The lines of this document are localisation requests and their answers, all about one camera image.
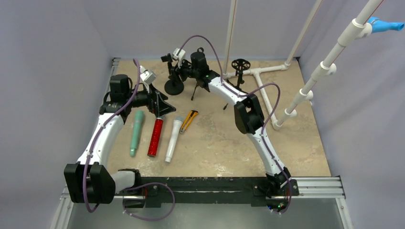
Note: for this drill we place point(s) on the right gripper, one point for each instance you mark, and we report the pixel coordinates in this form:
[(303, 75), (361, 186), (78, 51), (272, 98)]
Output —
[(174, 70)]

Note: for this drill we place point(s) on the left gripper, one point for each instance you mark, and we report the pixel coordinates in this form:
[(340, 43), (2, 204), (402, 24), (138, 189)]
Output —
[(160, 108)]

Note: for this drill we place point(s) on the black round-base mic stand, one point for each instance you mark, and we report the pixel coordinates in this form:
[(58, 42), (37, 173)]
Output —
[(174, 85)]

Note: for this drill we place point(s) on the grey white microphone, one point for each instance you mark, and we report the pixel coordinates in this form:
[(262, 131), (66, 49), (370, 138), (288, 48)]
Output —
[(177, 124)]

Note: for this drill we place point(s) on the mint green microphone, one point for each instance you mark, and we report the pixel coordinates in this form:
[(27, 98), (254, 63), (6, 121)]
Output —
[(136, 132)]

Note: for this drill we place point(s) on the red glitter microphone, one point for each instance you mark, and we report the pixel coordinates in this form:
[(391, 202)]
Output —
[(155, 137)]

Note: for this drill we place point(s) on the black tripod shockmount stand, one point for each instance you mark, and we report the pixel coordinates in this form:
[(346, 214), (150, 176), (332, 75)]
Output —
[(240, 65)]

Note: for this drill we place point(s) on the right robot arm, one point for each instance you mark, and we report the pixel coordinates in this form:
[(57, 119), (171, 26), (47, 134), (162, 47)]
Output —
[(248, 115)]

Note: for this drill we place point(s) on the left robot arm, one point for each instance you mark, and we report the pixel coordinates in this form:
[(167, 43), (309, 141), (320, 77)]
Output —
[(88, 180)]

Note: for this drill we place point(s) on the yellow utility knife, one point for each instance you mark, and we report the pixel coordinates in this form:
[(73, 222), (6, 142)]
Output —
[(191, 115)]

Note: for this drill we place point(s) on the blue pipe fitting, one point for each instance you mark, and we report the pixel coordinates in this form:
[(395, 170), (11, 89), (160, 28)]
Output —
[(381, 26)]

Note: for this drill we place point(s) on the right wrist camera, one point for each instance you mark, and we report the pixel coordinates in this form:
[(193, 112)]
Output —
[(178, 54)]

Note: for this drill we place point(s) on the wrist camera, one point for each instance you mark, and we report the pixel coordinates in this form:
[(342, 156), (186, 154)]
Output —
[(147, 76), (178, 54)]

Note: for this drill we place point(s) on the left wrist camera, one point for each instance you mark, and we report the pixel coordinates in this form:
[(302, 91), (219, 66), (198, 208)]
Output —
[(147, 76)]

